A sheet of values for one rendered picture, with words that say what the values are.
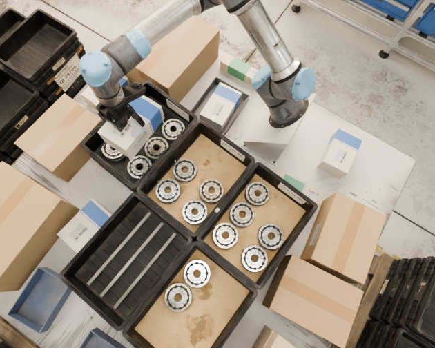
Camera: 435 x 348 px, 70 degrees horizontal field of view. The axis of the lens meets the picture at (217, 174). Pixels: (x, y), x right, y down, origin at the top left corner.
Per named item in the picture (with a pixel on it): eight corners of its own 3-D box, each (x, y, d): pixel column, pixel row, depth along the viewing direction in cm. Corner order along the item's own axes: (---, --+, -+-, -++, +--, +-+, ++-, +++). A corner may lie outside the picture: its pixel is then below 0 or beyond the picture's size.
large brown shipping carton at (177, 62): (173, 30, 171) (169, -1, 152) (218, 57, 167) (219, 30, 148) (126, 80, 161) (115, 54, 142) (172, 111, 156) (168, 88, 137)
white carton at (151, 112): (139, 102, 119) (133, 89, 110) (164, 118, 117) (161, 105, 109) (105, 142, 113) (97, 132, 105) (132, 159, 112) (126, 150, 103)
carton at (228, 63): (219, 68, 165) (219, 61, 159) (225, 60, 167) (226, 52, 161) (258, 90, 162) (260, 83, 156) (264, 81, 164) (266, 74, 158)
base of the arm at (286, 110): (283, 99, 145) (273, 83, 139) (310, 97, 133) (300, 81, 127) (267, 124, 141) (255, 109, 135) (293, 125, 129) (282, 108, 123)
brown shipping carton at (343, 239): (322, 200, 146) (336, 191, 130) (367, 221, 143) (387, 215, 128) (299, 259, 137) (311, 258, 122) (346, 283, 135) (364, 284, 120)
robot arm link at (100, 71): (118, 59, 75) (91, 82, 73) (128, 85, 86) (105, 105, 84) (96, 41, 77) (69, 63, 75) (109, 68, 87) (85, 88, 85)
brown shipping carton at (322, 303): (261, 304, 131) (268, 308, 116) (282, 256, 137) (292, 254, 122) (327, 340, 128) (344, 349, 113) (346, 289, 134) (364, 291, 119)
